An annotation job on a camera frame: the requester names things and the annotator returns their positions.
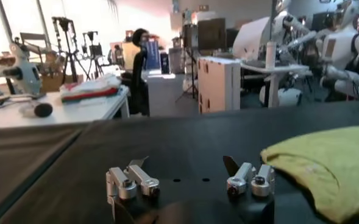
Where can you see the stack of folded clothes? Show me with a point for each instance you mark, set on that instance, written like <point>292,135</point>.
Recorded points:
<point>90,89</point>

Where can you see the white office desk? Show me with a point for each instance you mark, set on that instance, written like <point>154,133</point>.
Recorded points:
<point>75,112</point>

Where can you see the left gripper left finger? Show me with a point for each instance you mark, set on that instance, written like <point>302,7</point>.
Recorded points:
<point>127,185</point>

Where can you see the black camera tripod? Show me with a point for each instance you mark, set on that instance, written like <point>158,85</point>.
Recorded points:
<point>69,54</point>
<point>94,51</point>

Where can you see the yellow t-shirt with print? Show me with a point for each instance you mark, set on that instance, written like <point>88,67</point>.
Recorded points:
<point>328,170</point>

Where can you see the white water bottle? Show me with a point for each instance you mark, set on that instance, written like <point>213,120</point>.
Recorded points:
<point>270,54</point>

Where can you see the brown cardboard box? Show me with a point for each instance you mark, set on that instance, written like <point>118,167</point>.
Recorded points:
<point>54,83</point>

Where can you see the tall white cardboard box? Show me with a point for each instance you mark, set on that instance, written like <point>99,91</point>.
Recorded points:
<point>217,85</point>

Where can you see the white humanoid robot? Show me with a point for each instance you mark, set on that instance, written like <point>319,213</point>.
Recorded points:
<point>27,76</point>
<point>337,45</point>

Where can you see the small white standing desk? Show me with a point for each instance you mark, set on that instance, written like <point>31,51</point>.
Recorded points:
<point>273,70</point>

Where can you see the black office chair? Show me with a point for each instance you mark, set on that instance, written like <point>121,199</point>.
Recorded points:
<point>139,79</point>

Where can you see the black light stand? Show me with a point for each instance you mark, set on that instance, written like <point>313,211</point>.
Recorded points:
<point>193,76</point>

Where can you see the black monitor on stand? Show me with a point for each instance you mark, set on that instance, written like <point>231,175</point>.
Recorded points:
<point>211,33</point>

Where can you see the large black tablecloth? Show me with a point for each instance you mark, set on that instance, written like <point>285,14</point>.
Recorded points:
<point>182,140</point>

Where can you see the white rounded robot base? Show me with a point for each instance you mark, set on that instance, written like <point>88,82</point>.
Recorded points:
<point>289,95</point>

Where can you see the brownish black table cover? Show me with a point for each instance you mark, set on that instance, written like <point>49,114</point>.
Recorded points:
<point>20,158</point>

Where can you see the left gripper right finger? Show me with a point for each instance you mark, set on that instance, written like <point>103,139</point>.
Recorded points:
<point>260,184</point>

